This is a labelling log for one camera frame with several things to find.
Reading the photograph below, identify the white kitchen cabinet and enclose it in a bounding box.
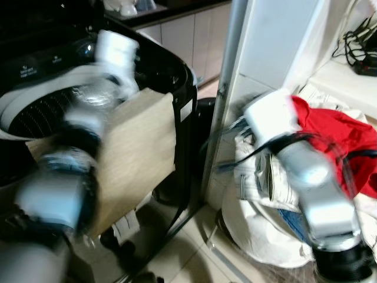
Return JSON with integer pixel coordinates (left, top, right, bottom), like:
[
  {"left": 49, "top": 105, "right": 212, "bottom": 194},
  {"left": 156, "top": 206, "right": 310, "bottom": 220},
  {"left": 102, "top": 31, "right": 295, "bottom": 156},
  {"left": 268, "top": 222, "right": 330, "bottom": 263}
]
[{"left": 135, "top": 3, "right": 234, "bottom": 87}]

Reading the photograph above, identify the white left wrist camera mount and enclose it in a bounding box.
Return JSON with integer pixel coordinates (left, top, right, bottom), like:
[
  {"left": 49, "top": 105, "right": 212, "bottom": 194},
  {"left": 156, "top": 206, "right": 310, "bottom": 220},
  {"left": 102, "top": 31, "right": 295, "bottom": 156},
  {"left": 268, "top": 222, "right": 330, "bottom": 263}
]
[{"left": 93, "top": 29, "right": 141, "bottom": 98}]

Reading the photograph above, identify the grey metal pole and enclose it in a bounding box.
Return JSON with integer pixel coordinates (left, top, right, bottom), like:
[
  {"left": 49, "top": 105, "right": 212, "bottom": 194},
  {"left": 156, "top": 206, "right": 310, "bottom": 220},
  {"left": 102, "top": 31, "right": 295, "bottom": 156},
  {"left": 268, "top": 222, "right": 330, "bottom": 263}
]
[{"left": 203, "top": 0, "right": 251, "bottom": 201}]

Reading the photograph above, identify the black power strip with cables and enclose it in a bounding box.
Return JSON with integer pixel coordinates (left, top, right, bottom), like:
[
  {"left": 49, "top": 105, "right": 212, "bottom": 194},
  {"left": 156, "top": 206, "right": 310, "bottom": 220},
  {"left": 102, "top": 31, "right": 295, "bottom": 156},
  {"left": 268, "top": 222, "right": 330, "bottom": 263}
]
[{"left": 332, "top": 15, "right": 377, "bottom": 77}]

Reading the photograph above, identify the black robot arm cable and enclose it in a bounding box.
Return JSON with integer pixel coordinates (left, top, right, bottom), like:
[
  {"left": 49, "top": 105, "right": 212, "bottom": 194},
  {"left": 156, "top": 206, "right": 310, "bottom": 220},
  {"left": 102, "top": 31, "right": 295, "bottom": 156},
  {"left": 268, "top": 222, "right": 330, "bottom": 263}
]
[{"left": 218, "top": 133, "right": 314, "bottom": 172}]

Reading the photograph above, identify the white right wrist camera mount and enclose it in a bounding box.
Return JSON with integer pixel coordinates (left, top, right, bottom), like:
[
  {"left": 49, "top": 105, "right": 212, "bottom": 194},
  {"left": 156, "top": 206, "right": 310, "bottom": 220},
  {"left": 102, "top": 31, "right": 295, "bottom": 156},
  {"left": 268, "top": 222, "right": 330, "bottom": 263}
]
[{"left": 243, "top": 90, "right": 302, "bottom": 148}]

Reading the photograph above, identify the black top-loading washing machine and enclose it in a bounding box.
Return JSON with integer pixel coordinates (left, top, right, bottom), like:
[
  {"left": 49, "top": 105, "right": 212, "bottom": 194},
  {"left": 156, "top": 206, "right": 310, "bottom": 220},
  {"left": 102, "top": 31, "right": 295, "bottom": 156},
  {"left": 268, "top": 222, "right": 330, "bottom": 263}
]
[{"left": 0, "top": 0, "right": 199, "bottom": 283}]

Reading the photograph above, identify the white ceramic vessel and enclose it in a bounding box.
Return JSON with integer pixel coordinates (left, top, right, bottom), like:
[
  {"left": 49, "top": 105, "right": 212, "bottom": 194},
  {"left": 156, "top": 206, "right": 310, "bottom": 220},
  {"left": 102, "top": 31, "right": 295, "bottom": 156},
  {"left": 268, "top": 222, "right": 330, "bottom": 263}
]
[{"left": 103, "top": 0, "right": 157, "bottom": 17}]

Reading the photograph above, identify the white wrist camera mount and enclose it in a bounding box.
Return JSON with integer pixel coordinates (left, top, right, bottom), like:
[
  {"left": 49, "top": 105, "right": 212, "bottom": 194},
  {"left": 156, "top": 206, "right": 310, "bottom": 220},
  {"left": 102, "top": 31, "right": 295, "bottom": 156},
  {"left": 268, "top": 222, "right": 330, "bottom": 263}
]
[
  {"left": 243, "top": 90, "right": 302, "bottom": 148},
  {"left": 93, "top": 29, "right": 141, "bottom": 98}
]

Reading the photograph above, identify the white shelf unit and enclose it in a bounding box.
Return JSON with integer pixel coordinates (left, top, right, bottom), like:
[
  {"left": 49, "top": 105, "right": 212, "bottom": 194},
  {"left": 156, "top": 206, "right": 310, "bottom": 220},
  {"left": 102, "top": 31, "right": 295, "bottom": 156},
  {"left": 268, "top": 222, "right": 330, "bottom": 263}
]
[{"left": 203, "top": 0, "right": 377, "bottom": 207}]

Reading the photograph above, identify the red garment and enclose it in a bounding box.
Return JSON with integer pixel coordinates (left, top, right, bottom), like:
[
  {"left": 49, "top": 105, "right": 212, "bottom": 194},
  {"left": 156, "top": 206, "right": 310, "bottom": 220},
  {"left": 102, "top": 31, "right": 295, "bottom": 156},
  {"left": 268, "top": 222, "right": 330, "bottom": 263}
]
[{"left": 291, "top": 96, "right": 377, "bottom": 199}]

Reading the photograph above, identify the beige cloth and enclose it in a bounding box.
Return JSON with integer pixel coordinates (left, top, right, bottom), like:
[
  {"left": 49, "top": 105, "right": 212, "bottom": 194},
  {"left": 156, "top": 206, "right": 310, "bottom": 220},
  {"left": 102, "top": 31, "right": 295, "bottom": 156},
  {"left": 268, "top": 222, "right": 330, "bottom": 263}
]
[{"left": 88, "top": 91, "right": 178, "bottom": 238}]

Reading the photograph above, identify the white laundry pile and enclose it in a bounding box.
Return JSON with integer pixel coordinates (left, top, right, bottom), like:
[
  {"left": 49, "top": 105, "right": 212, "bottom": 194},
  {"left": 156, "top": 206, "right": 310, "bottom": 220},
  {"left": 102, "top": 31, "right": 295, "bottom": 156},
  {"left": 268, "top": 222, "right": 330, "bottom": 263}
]
[{"left": 221, "top": 83, "right": 377, "bottom": 269}]

